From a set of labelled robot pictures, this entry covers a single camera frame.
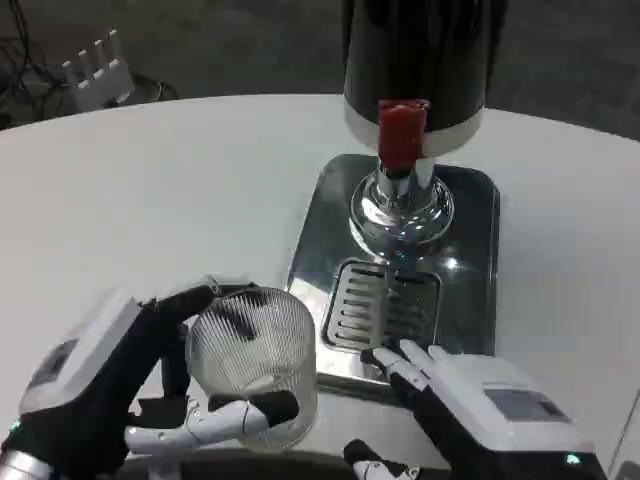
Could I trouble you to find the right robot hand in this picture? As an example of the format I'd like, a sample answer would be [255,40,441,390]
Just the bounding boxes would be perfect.
[342,339,607,480]

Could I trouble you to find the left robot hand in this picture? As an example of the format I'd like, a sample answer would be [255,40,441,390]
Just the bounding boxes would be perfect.
[0,273,300,480]

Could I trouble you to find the clear ribbed glass cup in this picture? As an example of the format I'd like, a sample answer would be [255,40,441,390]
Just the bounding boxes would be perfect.
[184,286,319,454]

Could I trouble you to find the steel drip tray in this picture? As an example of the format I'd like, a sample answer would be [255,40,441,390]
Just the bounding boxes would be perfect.
[285,153,501,399]

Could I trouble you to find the red dispenser tap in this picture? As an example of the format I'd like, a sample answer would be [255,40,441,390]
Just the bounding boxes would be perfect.
[377,98,429,168]

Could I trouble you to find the black drink dispenser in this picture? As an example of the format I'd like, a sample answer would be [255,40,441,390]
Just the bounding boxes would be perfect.
[341,0,505,264]

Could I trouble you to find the black cable bundle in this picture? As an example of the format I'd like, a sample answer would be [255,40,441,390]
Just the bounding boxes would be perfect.
[0,0,66,126]

